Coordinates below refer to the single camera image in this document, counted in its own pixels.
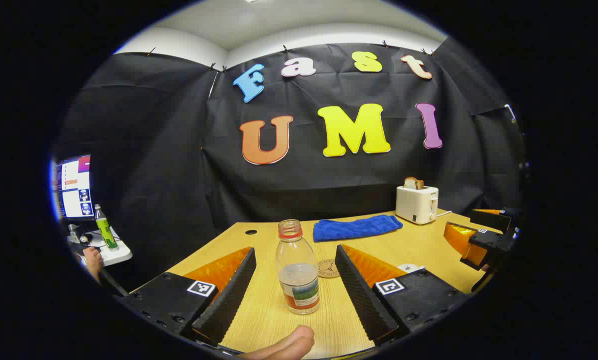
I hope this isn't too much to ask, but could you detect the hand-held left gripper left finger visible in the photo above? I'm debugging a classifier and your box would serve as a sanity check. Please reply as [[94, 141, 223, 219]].
[[110, 246, 257, 351]]

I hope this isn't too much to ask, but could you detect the round wooden coaster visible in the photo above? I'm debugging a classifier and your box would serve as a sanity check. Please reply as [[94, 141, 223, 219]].
[[317, 259, 340, 279]]

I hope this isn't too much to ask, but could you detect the blue towel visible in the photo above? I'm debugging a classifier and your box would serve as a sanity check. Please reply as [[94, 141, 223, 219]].
[[313, 214, 403, 243]]

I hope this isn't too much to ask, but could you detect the green bottle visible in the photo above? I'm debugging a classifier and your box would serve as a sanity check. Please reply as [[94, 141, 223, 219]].
[[94, 203, 119, 251]]

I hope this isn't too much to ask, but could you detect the computer monitor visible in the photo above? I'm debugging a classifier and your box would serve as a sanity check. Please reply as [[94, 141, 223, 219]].
[[54, 154, 95, 222]]

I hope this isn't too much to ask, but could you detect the white side table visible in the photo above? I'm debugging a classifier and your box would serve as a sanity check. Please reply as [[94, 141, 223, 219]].
[[69, 230, 133, 267]]

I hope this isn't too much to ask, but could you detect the clear plastic water bottle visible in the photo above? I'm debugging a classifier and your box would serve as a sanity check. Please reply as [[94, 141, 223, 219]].
[[275, 219, 321, 316]]

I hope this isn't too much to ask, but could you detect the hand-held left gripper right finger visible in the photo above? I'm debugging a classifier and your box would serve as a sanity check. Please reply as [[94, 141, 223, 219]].
[[335, 243, 472, 347]]

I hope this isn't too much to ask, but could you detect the white toaster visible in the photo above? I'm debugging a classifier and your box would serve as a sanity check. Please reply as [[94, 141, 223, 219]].
[[395, 185, 439, 225]]

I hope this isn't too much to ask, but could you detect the black backdrop cloth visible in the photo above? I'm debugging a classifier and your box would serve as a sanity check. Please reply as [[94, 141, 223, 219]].
[[54, 42, 527, 281]]

